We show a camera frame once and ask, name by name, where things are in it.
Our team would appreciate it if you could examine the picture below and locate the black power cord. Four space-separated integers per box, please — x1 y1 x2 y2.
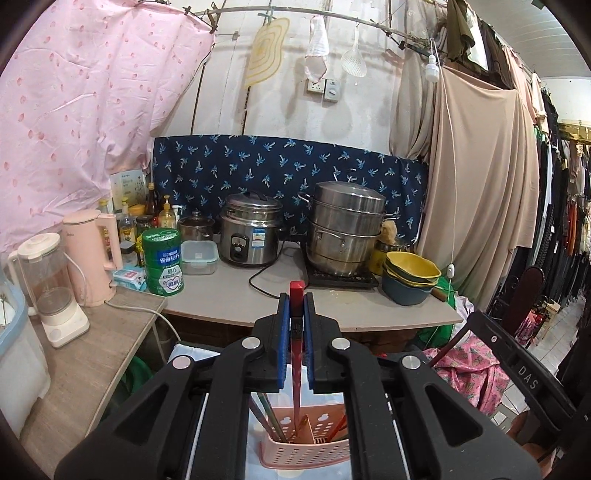
248 241 306 299

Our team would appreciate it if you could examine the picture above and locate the white hanging cloth bag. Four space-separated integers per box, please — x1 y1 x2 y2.
303 15 330 82

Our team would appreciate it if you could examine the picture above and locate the steel rice cooker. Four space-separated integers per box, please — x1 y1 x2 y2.
218 191 285 267

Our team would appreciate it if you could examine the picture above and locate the navy printed cloth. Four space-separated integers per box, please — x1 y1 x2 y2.
151 134 428 246

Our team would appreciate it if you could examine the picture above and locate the yellow hanging cutting board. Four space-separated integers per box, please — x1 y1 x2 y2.
244 15 293 89

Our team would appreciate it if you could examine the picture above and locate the pink perforated utensil basket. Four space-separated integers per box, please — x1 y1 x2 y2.
249 405 352 472

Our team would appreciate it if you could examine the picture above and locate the clear bin with blue rim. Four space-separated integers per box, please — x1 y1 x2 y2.
0 270 51 440

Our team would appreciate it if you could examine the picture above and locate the green bowl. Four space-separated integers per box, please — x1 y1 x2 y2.
383 265 440 289

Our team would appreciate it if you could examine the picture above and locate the yellow pump bottle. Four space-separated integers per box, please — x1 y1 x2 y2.
159 196 179 230

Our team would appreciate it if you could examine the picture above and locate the white slotted ladle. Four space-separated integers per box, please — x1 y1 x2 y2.
340 24 368 78

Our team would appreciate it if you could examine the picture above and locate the clear oil bottle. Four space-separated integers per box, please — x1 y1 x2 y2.
117 198 138 246

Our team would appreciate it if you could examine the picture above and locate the clear plastic food container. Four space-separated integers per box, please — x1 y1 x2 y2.
180 241 219 276

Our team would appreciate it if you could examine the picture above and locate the beige curtain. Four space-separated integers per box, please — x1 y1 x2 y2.
389 46 540 317

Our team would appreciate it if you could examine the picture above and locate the pink pineapple printed cloth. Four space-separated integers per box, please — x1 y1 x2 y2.
424 339 512 417

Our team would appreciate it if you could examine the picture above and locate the white blender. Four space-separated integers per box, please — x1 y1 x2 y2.
7 233 90 349

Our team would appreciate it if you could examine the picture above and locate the white printed box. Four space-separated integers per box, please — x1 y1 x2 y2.
110 169 148 214

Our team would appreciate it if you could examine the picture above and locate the maroon chopstick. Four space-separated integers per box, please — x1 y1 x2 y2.
428 329 468 368
252 397 279 442

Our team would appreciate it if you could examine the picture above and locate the wooden side table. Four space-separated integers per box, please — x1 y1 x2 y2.
18 290 168 464

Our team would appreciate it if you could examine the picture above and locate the rack of hanging clothes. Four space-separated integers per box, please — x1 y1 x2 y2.
526 69 591 393

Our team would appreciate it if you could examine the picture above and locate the black induction cooker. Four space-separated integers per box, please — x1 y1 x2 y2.
302 265 380 291

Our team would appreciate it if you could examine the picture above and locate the wall socket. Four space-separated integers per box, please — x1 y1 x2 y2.
307 78 343 103

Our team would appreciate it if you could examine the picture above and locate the olive hanging garment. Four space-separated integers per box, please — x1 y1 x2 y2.
444 0 491 71

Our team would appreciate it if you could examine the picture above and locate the steel steamer pot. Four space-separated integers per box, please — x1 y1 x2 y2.
298 181 400 278

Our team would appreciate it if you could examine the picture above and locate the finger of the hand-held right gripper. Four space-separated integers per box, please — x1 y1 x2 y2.
462 311 513 367

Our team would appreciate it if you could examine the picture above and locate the black metal chair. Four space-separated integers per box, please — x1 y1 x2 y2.
489 267 561 342

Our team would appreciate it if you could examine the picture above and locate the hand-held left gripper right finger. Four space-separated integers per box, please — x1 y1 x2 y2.
303 292 542 480

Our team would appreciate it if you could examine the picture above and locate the small lidded pot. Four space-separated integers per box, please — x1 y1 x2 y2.
178 210 217 243

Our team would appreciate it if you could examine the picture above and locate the light blue printed tablecloth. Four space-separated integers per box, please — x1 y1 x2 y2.
166 342 407 480

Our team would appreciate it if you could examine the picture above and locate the green cloth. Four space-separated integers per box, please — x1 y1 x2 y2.
410 276 472 352

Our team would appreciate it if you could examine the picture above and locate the green tin can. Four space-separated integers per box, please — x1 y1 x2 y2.
141 227 185 297

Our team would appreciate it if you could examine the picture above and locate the white kettle cable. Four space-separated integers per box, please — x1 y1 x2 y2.
64 251 180 343

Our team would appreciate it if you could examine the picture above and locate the white cable with switch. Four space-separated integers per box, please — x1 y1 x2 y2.
429 39 459 280

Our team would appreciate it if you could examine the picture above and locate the grey kitchen counter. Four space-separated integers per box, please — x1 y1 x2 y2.
161 258 465 330

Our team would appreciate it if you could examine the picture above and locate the green chopstick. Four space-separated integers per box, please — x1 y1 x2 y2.
263 392 284 440

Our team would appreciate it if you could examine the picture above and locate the yellow bowl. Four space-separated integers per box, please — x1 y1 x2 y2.
385 251 443 281

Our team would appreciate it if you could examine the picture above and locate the pink electric kettle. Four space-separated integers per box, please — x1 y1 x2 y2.
61 210 124 308

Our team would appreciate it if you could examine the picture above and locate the tissue packet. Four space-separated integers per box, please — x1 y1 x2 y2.
113 268 149 292

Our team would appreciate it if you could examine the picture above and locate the pink printed curtain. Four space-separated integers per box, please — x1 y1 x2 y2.
0 0 218 261

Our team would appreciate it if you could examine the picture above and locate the blue bowl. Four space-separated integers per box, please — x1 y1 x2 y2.
381 274 437 306

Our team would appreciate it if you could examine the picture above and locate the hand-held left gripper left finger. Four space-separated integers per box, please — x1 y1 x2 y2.
54 292 291 480

